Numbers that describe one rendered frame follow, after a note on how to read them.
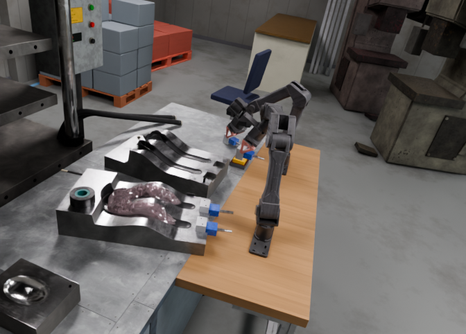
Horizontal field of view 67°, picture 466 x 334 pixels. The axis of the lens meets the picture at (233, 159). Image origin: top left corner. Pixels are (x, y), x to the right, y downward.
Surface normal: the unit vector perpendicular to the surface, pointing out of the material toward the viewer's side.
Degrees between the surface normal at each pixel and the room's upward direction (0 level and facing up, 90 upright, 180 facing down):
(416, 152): 90
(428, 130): 90
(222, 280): 0
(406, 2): 92
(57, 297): 0
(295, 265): 0
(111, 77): 90
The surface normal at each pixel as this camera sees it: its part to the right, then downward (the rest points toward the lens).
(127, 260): 0.16, -0.85
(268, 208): 0.08, 0.16
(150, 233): -0.04, 0.50
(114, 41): -0.31, 0.44
